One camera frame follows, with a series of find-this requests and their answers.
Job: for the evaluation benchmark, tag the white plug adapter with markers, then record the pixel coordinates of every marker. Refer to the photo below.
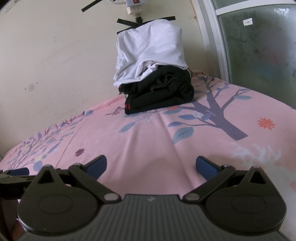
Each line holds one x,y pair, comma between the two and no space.
133,10

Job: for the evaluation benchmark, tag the small white sticker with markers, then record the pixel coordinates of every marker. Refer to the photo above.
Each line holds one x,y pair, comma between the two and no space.
247,22

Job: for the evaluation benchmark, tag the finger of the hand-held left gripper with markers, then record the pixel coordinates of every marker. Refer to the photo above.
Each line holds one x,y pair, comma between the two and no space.
19,171
13,180

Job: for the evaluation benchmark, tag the black garment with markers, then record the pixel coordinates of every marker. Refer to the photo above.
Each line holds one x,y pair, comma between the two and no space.
159,97

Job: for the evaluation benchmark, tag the black tape strip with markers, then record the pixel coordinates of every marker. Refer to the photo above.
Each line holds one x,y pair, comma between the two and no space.
126,22
91,5
170,18

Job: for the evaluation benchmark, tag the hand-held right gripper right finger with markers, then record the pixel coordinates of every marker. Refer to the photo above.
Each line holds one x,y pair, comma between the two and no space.
206,168

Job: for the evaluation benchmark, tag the pink floral bedsheet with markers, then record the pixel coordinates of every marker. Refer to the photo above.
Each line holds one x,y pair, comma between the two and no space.
143,143

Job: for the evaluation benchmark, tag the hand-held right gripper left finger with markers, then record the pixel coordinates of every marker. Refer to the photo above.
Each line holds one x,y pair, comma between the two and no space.
97,167

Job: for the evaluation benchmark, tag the frosted glass door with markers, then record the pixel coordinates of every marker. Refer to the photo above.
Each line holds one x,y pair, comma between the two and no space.
254,60

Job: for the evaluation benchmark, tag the white cloth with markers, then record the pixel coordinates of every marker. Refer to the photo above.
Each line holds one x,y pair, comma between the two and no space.
150,46

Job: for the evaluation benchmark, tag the white power strip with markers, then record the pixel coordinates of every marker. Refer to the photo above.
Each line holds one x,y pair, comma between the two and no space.
133,2

